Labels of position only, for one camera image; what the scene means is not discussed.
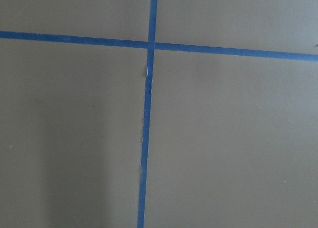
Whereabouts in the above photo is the crossing blue tape strip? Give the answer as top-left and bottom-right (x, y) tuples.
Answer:
(137, 0), (158, 228)

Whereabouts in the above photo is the long blue tape strip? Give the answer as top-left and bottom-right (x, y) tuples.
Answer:
(0, 31), (318, 62)

